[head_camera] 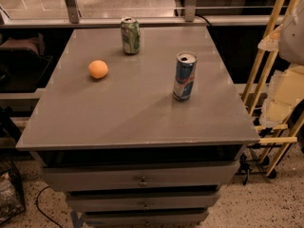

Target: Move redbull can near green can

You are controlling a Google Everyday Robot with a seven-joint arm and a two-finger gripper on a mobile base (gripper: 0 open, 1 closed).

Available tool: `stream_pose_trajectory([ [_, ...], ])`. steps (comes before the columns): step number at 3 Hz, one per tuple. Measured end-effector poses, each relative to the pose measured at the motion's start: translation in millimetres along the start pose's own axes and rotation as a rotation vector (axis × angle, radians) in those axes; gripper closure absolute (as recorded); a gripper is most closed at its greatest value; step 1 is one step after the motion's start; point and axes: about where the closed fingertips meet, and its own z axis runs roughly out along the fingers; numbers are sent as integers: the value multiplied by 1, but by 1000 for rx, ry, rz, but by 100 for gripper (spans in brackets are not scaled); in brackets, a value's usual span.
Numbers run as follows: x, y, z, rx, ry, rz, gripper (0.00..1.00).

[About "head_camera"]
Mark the blue silver redbull can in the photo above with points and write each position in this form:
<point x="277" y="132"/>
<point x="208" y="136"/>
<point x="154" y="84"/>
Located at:
<point x="185" y="75"/>

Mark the dark chair at left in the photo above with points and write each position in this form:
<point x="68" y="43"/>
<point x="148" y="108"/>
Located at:
<point x="23" y="64"/>

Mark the top grey drawer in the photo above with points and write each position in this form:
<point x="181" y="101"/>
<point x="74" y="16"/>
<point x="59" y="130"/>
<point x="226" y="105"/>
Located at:
<point x="140" y="176"/>

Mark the grey drawer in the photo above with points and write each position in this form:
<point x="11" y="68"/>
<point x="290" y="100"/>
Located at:
<point x="140" y="176"/>
<point x="143" y="201"/>
<point x="145" y="218"/>

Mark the bottom grey drawer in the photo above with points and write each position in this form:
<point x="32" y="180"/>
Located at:
<point x="145" y="218"/>

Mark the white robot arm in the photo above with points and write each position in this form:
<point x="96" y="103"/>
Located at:
<point x="286" y="88"/>

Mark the yellow wooden rack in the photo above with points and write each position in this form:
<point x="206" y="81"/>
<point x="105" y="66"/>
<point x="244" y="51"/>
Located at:
<point x="274" y="141"/>

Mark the green soda can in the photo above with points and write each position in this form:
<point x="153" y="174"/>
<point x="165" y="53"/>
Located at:
<point x="131" y="36"/>

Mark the middle grey drawer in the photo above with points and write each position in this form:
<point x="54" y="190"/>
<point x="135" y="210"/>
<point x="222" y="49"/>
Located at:
<point x="143" y="201"/>

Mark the black wire basket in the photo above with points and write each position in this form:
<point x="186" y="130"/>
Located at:
<point x="12" y="200"/>

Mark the orange fruit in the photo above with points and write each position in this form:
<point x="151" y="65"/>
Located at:
<point x="98" y="69"/>

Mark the grey drawer cabinet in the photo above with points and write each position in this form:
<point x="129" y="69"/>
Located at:
<point x="130" y="116"/>

